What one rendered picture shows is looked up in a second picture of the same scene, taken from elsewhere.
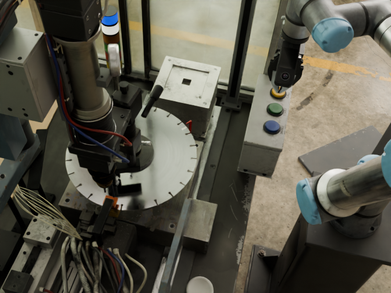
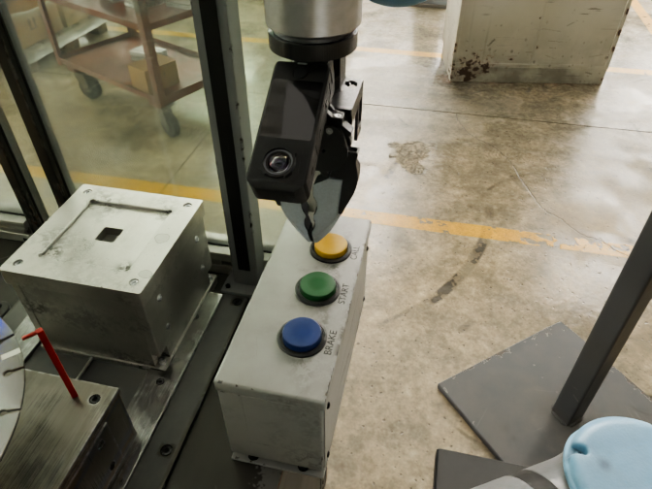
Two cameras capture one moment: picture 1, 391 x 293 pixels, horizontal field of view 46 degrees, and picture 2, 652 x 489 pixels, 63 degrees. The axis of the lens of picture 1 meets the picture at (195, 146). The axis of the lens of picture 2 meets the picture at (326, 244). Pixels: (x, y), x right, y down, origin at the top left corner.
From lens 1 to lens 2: 0.81 m
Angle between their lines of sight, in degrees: 12
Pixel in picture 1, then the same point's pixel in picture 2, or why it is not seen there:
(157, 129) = not seen: outside the picture
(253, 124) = (252, 332)
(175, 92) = (70, 260)
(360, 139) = (543, 346)
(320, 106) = (471, 294)
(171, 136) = not seen: outside the picture
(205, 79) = (158, 227)
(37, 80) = not seen: outside the picture
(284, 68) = (277, 139)
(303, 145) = (445, 363)
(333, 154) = (500, 377)
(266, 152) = (285, 412)
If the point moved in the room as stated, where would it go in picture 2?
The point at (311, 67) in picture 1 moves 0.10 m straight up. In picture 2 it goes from (451, 236) to (455, 215)
